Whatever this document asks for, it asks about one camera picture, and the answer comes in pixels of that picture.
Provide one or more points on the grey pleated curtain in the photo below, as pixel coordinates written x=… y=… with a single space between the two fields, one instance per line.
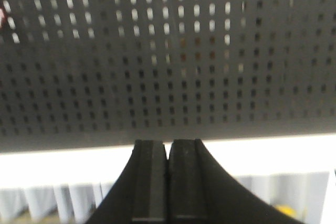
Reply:
x=303 y=196

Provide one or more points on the black perforated pegboard panel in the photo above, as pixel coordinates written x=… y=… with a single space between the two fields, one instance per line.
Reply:
x=87 y=73

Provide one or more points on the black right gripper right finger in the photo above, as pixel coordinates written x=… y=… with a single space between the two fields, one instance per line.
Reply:
x=201 y=191

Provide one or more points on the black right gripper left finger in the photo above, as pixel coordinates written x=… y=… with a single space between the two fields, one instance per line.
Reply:
x=140 y=193

